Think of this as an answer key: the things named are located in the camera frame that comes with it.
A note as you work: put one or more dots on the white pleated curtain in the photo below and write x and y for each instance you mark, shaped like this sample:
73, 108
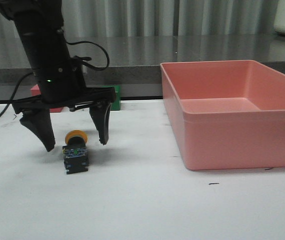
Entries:
146, 18

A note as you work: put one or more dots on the pink plastic bin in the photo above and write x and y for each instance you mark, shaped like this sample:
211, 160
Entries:
226, 114

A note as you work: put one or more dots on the green cube block centre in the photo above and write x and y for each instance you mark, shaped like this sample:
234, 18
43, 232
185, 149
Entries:
116, 105

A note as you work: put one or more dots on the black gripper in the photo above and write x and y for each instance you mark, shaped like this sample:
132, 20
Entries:
64, 88

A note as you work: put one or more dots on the pink cube block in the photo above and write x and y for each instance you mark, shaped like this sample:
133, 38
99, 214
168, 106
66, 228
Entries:
35, 90

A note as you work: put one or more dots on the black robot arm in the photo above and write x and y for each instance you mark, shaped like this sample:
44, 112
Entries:
39, 24

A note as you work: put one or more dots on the yellow push button switch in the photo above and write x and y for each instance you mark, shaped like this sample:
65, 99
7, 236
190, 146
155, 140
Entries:
75, 152

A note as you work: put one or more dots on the grey stone counter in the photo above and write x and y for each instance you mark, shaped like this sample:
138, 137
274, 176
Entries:
135, 61

